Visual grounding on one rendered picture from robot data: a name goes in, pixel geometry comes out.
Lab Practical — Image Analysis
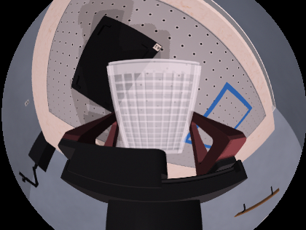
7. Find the blue tape outline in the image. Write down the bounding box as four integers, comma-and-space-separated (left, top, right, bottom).
185, 82, 252, 144

